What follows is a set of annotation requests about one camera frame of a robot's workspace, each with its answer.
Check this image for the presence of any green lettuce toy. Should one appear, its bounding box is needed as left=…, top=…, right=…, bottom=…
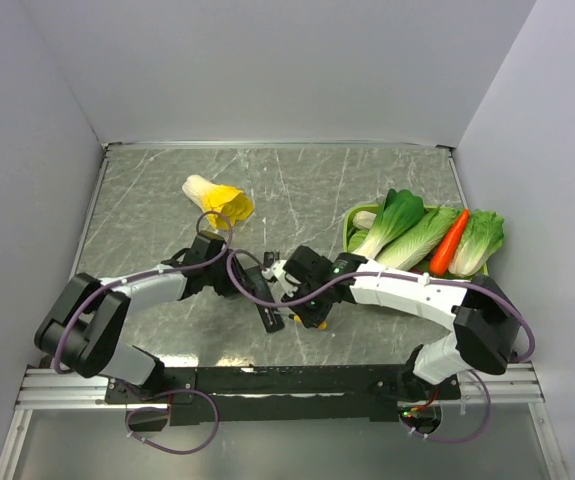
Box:
left=448, top=210, right=504, bottom=278

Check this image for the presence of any aluminium frame rail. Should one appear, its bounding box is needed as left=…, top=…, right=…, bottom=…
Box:
left=14, top=363, right=545, bottom=410

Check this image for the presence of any orange toy carrot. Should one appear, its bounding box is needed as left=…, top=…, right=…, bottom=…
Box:
left=428, top=209, right=470, bottom=276

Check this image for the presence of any yellow handled screwdriver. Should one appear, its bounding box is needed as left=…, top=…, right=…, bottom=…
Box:
left=289, top=313, right=327, bottom=330

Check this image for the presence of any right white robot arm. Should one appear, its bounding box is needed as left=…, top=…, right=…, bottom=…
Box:
left=270, top=246, right=520, bottom=399

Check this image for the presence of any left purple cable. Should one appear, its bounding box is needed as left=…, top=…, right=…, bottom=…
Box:
left=51, top=209, right=234, bottom=376

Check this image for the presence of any black remote control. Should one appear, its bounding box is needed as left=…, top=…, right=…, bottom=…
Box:
left=243, top=266, right=284, bottom=333

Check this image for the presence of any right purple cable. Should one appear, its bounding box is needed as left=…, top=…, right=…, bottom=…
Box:
left=225, top=248, right=536, bottom=364

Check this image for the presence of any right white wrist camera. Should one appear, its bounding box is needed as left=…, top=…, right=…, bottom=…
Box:
left=262, top=260, right=301, bottom=297

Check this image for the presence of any purple cable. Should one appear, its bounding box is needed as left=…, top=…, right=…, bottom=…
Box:
left=51, top=209, right=234, bottom=376
left=225, top=248, right=536, bottom=364

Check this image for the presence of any light green napa cabbage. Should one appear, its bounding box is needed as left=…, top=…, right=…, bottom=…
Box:
left=376, top=207, right=462, bottom=271

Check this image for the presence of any green plastic tray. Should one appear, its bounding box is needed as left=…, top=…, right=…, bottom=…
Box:
left=341, top=202, right=491, bottom=279

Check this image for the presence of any yellow toy cabbage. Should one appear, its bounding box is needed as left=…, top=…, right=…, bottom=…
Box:
left=182, top=175, right=254, bottom=231

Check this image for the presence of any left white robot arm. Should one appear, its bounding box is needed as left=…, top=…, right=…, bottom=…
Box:
left=34, top=230, right=237, bottom=402

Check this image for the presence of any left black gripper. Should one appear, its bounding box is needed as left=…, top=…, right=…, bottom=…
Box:
left=204, top=248, right=256, bottom=297

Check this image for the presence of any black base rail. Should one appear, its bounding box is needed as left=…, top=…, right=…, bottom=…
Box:
left=105, top=364, right=461, bottom=426

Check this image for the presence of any dark green bok choy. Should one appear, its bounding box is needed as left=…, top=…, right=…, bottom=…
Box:
left=353, top=189, right=424, bottom=260

